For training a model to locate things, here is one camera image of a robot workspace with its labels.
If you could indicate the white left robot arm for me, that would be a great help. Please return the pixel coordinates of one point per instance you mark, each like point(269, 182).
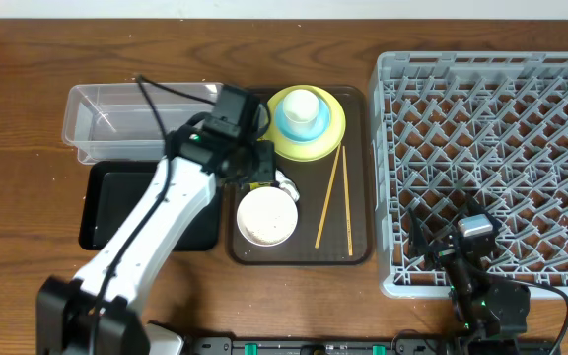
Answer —
point(99, 310)

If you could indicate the yellow plate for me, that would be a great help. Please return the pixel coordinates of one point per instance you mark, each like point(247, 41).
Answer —
point(311, 151)

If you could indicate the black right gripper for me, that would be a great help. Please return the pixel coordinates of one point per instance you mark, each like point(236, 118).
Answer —
point(442, 248)

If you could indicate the black plastic tray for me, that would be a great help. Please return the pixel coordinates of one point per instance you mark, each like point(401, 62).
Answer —
point(114, 189)

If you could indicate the wooden chopstick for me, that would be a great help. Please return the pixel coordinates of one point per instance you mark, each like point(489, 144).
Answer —
point(347, 202)
point(327, 197)

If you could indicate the light blue bowl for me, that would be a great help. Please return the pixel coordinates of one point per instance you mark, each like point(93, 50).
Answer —
point(317, 129)

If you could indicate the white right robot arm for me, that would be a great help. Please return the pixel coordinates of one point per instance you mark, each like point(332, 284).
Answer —
point(493, 311)

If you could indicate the clear plastic bin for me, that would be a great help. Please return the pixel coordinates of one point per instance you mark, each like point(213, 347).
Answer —
point(113, 122)

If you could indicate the white bowl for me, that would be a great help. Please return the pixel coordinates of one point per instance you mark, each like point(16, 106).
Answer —
point(267, 217)

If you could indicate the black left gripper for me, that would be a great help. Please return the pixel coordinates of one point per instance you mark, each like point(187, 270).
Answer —
point(268, 165)

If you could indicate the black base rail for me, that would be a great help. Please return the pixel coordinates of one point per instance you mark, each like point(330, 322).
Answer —
point(404, 344)

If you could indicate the brown plastic tray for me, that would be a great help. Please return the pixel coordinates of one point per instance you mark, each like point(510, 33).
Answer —
point(335, 210)

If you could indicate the yellow green snack wrapper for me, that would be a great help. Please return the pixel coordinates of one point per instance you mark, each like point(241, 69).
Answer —
point(256, 185)

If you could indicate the grey dishwasher rack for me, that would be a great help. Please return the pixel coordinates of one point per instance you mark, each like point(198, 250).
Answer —
point(491, 125)

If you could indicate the white tissue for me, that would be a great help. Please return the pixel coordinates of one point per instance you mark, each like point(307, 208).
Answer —
point(287, 185)

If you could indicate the white cup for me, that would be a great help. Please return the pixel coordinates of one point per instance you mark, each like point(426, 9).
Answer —
point(301, 108)

